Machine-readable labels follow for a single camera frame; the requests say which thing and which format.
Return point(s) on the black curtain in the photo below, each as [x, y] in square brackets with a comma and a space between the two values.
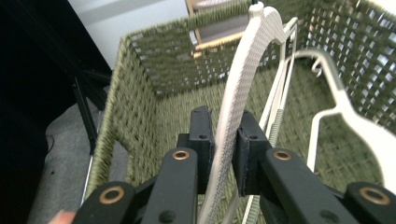
[34, 77]

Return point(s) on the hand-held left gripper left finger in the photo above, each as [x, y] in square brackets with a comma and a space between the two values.
[202, 130]

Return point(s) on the black metal stand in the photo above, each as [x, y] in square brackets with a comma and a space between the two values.
[85, 115]

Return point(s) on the beige clothes hanger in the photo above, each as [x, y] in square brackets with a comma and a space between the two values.
[246, 68]

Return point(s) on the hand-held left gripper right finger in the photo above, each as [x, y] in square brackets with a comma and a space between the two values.
[250, 146]

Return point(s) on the green woven basket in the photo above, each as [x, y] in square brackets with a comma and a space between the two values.
[140, 102]

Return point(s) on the light wooden desk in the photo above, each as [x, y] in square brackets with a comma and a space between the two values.
[214, 31]

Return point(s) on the aluminium rail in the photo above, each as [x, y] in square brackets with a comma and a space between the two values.
[87, 180]

